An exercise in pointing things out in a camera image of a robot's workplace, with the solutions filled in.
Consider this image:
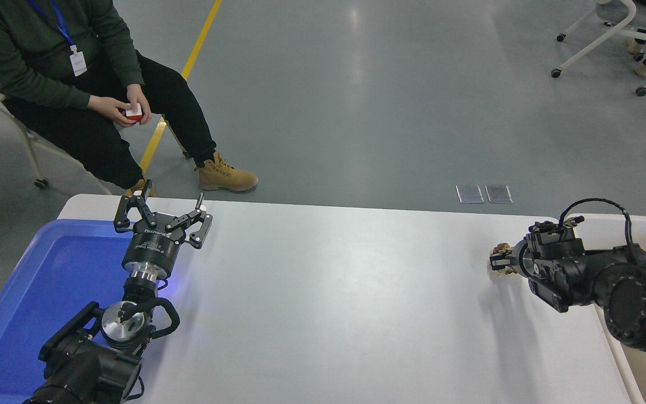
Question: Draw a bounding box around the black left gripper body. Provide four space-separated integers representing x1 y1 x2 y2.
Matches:
121 223 188 277

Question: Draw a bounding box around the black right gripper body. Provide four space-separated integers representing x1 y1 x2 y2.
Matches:
505 240 530 278

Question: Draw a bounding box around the tan paper ball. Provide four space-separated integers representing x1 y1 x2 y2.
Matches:
490 242 519 277

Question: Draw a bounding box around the person's right hand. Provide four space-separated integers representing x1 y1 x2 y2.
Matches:
87 95 134 129

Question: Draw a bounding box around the person's left hand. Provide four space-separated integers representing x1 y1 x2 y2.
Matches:
127 84 152 125

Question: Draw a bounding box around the clear floor plate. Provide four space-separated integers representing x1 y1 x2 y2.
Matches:
485 184 514 204
456 185 485 204

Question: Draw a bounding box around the blue plastic tray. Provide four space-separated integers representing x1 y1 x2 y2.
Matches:
0 218 153 404

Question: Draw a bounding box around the seated person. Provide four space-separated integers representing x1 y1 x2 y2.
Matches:
0 0 259 195

